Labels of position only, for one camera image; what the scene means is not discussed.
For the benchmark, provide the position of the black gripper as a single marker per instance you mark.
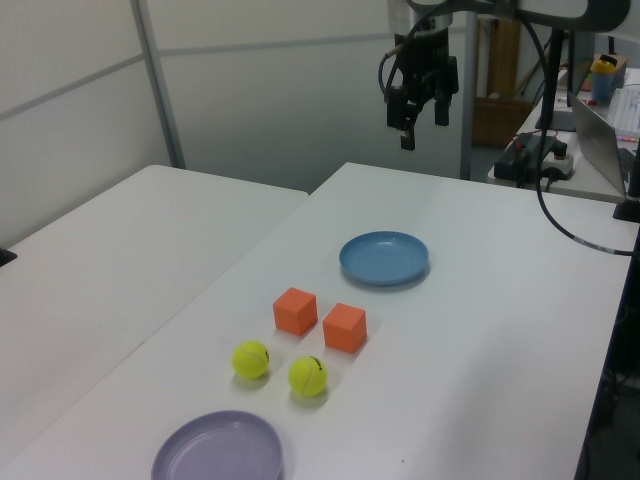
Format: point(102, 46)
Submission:
point(422, 55)

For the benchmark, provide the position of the orange cube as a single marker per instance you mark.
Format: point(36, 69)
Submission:
point(344, 330)
point(294, 312)

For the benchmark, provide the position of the yellow tennis ball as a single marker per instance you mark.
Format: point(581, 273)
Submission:
point(307, 377)
point(250, 361)

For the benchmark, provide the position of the brown wooden cabinet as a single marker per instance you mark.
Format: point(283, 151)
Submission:
point(500, 120)

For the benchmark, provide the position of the black power strip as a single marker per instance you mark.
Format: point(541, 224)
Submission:
point(515, 162)

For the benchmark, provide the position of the black monitor stand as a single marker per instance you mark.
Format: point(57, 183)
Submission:
point(556, 75)

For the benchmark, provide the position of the blue plate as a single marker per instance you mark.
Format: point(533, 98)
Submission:
point(384, 258)

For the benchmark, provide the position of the silver laptop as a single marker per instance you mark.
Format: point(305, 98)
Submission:
point(595, 145)

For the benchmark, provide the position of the blue bottle yellow lid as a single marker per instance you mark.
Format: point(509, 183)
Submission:
point(600, 85)

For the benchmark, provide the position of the white keyboard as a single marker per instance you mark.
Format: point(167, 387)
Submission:
point(630, 110)

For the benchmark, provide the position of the purple plate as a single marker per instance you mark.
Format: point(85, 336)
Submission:
point(220, 447)

